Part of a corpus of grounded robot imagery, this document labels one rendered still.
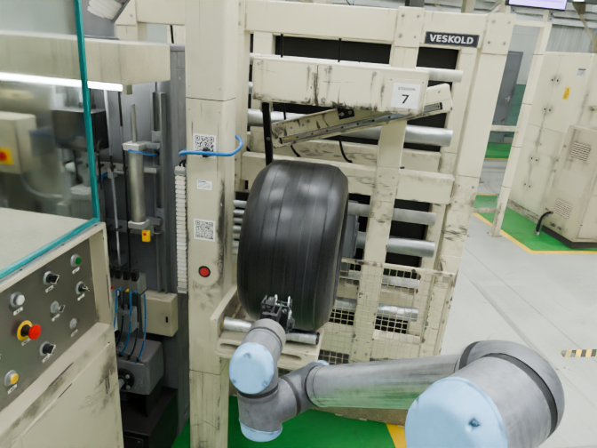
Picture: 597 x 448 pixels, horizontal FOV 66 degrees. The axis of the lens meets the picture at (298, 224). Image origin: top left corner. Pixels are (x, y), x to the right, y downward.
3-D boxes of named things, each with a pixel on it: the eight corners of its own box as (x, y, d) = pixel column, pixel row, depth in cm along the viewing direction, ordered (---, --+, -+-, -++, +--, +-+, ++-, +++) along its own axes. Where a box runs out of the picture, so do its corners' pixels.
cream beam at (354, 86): (250, 100, 165) (252, 57, 160) (267, 94, 188) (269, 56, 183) (423, 117, 157) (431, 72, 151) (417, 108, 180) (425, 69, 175)
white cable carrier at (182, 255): (177, 292, 169) (174, 166, 152) (183, 285, 174) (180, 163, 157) (188, 294, 169) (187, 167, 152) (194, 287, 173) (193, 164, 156)
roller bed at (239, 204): (222, 262, 206) (223, 199, 195) (232, 250, 219) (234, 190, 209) (265, 269, 203) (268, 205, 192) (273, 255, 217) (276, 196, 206)
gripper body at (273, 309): (294, 298, 118) (285, 317, 107) (290, 328, 120) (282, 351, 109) (265, 293, 119) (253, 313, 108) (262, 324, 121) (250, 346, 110)
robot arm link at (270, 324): (281, 365, 105) (240, 358, 106) (284, 355, 109) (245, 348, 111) (283, 330, 102) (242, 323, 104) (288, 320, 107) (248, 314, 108)
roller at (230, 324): (224, 319, 166) (220, 331, 163) (222, 314, 162) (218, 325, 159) (320, 335, 161) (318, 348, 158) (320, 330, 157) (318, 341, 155)
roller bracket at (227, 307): (209, 342, 159) (209, 318, 156) (242, 288, 196) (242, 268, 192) (218, 344, 159) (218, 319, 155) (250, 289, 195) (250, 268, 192)
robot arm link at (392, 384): (578, 319, 61) (309, 355, 116) (531, 351, 54) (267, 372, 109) (614, 405, 60) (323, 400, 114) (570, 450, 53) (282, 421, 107)
